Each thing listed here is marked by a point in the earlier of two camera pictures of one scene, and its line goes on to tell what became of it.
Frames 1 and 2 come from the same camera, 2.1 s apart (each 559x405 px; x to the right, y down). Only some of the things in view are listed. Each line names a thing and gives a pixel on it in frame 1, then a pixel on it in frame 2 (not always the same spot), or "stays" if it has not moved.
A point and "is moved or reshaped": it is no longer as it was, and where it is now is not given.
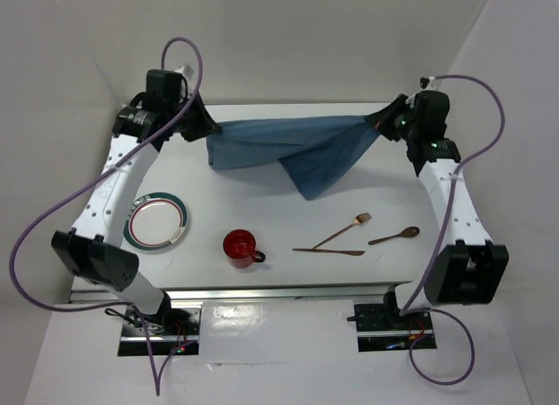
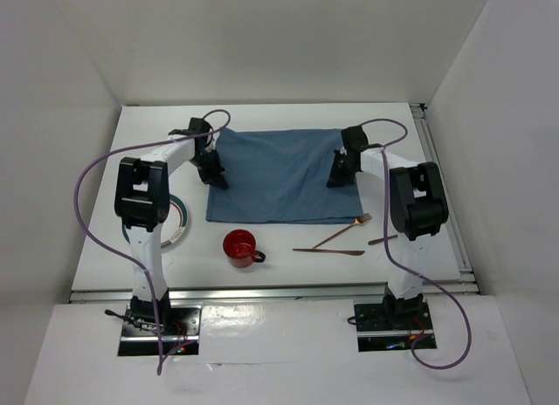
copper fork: (360, 218) stays
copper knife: (338, 251) stays
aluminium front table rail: (263, 293) stays
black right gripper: (382, 120) to (335, 179)
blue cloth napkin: (315, 150) is moved or reshaped
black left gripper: (204, 126) to (213, 176)
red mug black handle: (239, 247) stays
